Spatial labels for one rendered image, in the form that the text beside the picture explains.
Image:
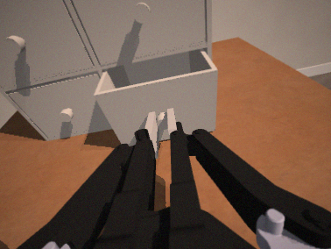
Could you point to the white chest of drawers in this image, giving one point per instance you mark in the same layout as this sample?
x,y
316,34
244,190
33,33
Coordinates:
x,y
6,92

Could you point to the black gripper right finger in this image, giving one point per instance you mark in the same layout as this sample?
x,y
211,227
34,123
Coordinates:
x,y
279,218

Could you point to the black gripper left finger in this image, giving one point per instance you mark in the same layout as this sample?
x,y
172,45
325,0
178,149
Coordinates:
x,y
78,224

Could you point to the grey drawer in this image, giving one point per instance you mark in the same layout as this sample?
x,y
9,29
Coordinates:
x,y
38,39
192,96
115,33
69,99

